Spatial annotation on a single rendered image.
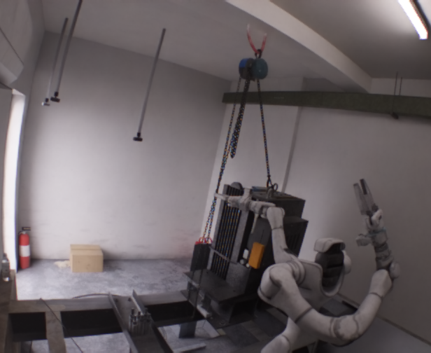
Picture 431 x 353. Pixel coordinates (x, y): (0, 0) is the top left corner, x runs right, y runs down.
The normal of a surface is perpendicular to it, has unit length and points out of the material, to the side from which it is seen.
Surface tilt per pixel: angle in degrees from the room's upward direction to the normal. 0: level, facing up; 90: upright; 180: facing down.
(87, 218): 90
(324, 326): 48
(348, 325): 33
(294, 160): 90
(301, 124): 90
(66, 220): 90
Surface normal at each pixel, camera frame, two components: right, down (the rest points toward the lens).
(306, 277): -0.72, -0.11
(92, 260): 0.58, 0.22
